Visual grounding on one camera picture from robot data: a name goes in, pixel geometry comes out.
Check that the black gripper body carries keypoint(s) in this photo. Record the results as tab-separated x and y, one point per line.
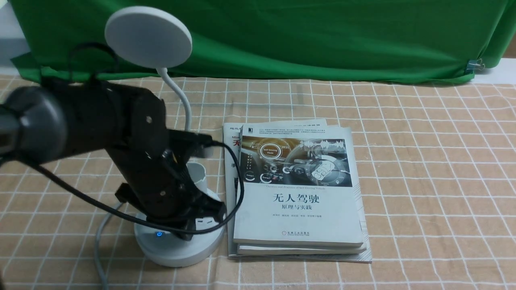
160	186

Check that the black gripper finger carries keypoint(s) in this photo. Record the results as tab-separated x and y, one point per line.
185	235

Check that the white desk lamp with base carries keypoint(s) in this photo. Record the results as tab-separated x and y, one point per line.
152	38

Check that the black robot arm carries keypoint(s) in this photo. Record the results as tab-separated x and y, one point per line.
57	120

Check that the middle white book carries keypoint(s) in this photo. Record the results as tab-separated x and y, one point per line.
251	249

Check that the bottom book with red text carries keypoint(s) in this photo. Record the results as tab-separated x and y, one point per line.
231	132

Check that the top self-driving textbook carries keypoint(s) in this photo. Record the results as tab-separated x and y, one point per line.
300	185

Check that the green backdrop cloth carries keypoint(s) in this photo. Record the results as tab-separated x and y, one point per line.
403	41

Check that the checkered beige tablecloth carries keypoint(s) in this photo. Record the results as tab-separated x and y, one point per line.
436	166

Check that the metal binder clip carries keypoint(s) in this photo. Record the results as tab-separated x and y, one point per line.
474	66

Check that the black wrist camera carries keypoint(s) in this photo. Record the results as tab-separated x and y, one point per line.
186	144

